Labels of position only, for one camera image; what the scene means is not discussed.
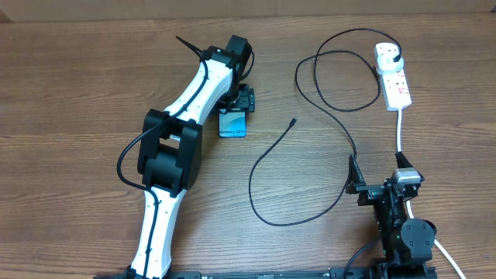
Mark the white USB charger plug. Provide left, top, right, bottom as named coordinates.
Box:
left=376, top=54, right=405, bottom=75

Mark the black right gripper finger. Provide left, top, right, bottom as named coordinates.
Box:
left=348, top=154, right=366, bottom=187
left=395, top=151, right=413, bottom=168

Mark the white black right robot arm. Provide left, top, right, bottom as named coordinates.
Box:
left=343, top=152, right=437, bottom=278

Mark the Samsung Galaxy smartphone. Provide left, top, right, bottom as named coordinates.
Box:
left=219, top=109, right=247, bottom=138

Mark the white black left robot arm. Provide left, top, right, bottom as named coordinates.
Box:
left=116, top=35, right=255, bottom=278

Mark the white power strip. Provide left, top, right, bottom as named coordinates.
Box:
left=374, top=43, right=412, bottom=111

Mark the white power strip cord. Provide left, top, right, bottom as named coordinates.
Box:
left=395, top=108, right=468, bottom=279

